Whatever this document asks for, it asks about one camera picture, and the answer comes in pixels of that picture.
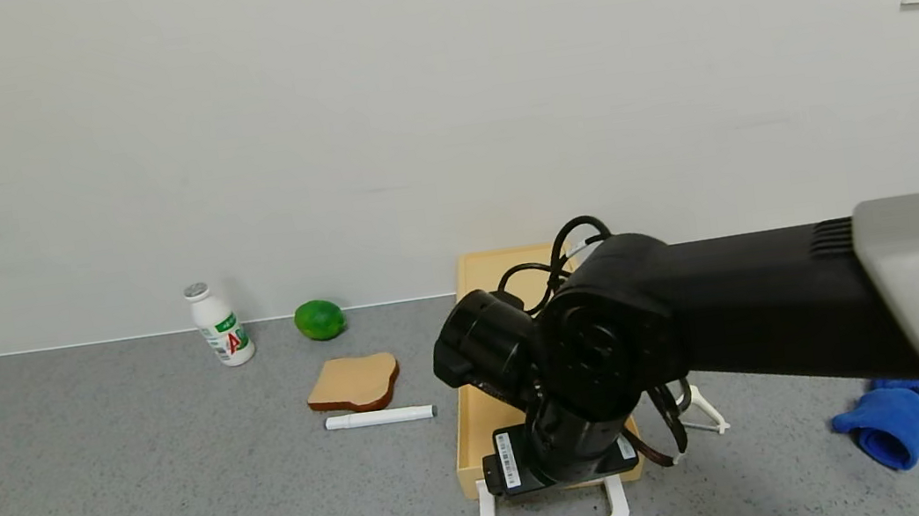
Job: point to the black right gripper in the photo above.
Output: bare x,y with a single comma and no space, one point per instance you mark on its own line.
560,468

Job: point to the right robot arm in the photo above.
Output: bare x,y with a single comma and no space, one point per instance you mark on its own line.
768,306

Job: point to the black cylindrical wrist module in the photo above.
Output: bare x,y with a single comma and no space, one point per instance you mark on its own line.
484,343

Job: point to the white Y-shaped peeler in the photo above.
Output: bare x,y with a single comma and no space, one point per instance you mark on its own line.
705,414

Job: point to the white marker pen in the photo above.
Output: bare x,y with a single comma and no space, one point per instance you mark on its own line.
378,417

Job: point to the brown toast slice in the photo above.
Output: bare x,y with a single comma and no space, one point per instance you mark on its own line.
351,380

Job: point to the green lime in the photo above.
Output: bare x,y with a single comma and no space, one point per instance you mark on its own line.
320,320

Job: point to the blue cloth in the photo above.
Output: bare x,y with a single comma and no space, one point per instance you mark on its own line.
890,423

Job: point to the white milk drink bottle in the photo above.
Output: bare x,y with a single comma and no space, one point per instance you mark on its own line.
223,332

